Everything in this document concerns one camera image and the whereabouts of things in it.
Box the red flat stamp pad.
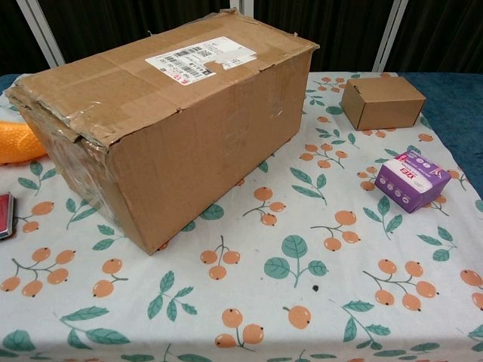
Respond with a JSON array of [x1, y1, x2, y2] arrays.
[[0, 191, 18, 242]]

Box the purple paper packet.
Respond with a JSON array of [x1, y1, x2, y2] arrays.
[[374, 149, 452, 215]]

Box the small brown cardboard box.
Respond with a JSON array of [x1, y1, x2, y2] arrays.
[[340, 77, 427, 132]]

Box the white metal frame post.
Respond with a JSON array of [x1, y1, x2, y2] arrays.
[[17, 0, 67, 69], [371, 0, 411, 73]]

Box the large brown cardboard box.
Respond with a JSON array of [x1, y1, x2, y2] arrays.
[[3, 8, 321, 256]]

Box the orange plush object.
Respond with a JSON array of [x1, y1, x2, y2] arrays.
[[0, 119, 47, 165]]

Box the white orange-fruit print tablecloth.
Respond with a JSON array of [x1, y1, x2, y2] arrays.
[[0, 71, 483, 362]]

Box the blue table cover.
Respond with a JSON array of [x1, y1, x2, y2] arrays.
[[0, 70, 483, 197]]

